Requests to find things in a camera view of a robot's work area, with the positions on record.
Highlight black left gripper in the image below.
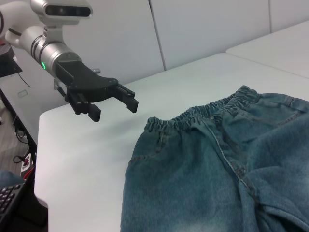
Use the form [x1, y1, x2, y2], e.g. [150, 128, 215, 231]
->
[55, 60, 140, 122]

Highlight blue denim shorts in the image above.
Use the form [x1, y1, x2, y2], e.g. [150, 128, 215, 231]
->
[120, 84, 309, 232]

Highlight white power strip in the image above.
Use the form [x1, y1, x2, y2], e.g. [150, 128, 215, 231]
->
[20, 156, 33, 173]

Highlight black equipment box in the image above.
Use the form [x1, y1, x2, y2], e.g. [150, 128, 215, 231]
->
[0, 44, 23, 78]

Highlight person leg in jeans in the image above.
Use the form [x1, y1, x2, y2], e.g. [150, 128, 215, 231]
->
[0, 170, 25, 188]

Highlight black computer keyboard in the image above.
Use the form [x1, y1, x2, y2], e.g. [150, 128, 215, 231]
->
[0, 184, 22, 216]

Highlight black wrist cable with plug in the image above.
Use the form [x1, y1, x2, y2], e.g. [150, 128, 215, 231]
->
[53, 81, 67, 98]

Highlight thin black hanging cable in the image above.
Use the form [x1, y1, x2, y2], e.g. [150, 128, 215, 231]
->
[18, 72, 31, 88]

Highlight black table frame leg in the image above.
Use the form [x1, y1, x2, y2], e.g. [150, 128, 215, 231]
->
[0, 87, 38, 174]

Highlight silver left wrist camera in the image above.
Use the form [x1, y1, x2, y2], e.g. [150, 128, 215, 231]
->
[30, 0, 93, 44]

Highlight black floor cable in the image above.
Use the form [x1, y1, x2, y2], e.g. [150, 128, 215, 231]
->
[12, 154, 31, 167]

